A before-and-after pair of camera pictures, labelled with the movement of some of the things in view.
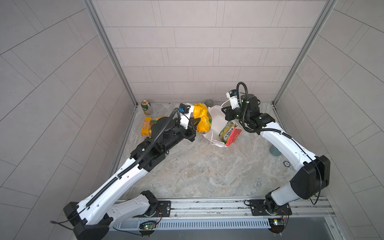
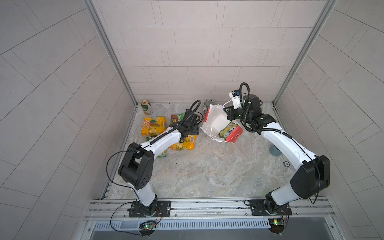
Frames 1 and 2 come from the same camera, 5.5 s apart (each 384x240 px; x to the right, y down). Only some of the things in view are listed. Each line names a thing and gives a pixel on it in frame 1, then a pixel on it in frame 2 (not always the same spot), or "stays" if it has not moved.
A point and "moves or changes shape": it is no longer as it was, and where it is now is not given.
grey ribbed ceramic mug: (209, 103) stays
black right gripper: (228, 113) stays
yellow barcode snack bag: (200, 110) to (188, 144)
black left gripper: (188, 132) stays
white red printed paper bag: (219, 119) moves or changes shape
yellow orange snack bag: (147, 124) stays
